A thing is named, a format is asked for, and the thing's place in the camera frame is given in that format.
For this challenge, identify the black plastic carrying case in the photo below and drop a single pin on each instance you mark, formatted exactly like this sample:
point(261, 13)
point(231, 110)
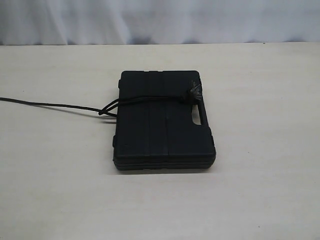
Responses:
point(161, 134)

